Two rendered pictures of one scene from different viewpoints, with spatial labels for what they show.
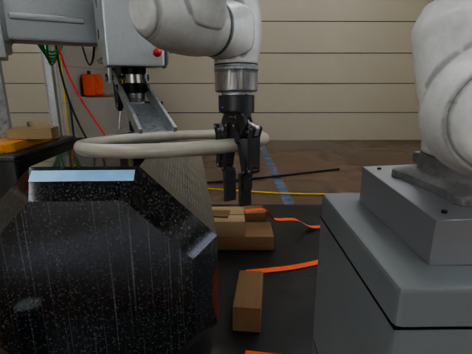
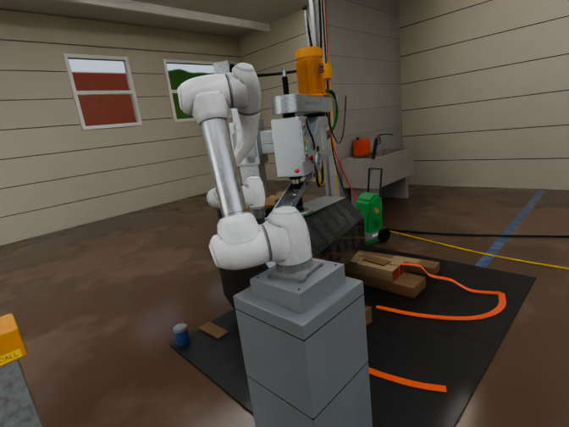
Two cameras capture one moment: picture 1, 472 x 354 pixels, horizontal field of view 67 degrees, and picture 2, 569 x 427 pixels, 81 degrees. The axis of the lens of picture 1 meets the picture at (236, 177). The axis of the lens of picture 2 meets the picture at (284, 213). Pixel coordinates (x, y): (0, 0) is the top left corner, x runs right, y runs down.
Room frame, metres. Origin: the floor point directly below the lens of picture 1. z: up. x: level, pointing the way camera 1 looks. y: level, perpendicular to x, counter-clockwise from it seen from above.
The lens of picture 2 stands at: (-0.31, -1.34, 1.46)
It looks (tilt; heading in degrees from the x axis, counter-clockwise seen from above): 14 degrees down; 47
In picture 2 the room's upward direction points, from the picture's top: 7 degrees counter-clockwise
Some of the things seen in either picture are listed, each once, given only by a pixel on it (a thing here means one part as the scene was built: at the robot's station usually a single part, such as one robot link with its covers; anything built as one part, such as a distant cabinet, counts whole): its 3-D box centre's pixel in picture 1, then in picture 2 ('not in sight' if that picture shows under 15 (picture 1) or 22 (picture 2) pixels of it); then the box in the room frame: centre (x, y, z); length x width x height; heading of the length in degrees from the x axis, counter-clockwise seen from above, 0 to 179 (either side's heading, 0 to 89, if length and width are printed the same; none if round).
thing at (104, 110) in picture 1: (118, 128); (379, 179); (4.74, 1.58, 0.43); 1.30 x 0.62 x 0.86; 1
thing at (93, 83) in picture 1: (94, 84); (363, 146); (4.61, 1.79, 1.00); 0.50 x 0.22 x 0.33; 1
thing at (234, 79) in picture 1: (236, 80); (256, 212); (0.76, 0.00, 1.05); 0.09 x 0.09 x 0.06
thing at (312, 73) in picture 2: not in sight; (312, 74); (2.12, 0.67, 1.88); 0.31 x 0.28 x 0.40; 114
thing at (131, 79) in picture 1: (132, 63); (295, 172); (1.52, 0.42, 1.12); 0.12 x 0.09 x 0.30; 24
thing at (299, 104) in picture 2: not in sight; (302, 108); (1.83, 0.56, 1.60); 0.96 x 0.25 x 0.17; 24
